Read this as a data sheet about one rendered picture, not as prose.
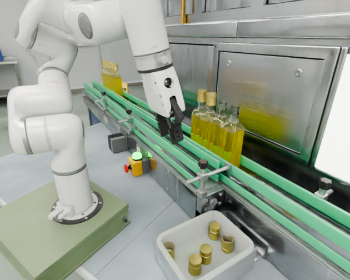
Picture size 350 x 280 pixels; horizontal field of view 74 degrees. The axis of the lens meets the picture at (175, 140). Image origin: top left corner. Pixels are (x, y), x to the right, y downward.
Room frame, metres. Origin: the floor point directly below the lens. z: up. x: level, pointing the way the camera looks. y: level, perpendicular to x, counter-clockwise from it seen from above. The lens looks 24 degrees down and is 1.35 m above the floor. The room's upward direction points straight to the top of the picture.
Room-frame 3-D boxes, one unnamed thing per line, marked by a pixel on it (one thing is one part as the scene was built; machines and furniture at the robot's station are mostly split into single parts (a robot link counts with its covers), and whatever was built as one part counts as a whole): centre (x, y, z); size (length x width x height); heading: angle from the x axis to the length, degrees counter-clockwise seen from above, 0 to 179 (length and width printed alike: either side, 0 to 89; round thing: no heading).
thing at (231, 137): (0.70, -0.19, 0.99); 0.06 x 0.06 x 0.21; 30
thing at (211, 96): (0.80, -0.13, 1.14); 0.04 x 0.04 x 0.04
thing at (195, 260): (0.42, -0.05, 0.79); 0.04 x 0.04 x 0.04
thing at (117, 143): (1.17, 0.33, 0.79); 0.08 x 0.08 x 0.08; 31
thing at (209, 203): (0.61, -0.12, 0.85); 0.09 x 0.04 x 0.07; 121
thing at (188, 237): (0.45, -0.08, 0.80); 0.22 x 0.17 x 0.09; 121
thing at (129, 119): (1.09, 0.25, 0.94); 0.07 x 0.04 x 0.13; 121
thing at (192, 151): (1.41, 0.31, 0.93); 1.75 x 0.01 x 0.08; 31
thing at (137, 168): (0.93, 0.18, 0.79); 0.07 x 0.07 x 0.07; 31
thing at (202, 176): (0.60, -0.10, 0.95); 0.17 x 0.03 x 0.12; 121
